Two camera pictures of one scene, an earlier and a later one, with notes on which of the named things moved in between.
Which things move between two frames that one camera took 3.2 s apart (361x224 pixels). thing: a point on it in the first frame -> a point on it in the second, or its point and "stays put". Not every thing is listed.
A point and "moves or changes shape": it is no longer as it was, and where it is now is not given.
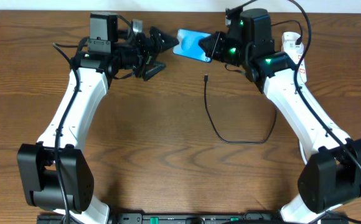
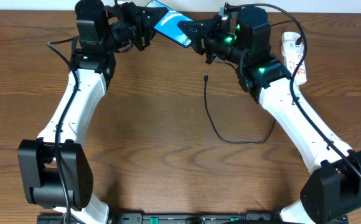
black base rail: (193, 218) stays put
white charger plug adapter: (290, 46) stays put
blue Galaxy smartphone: (188, 46) moves or changes shape
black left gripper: (144, 55) -> (139, 34)
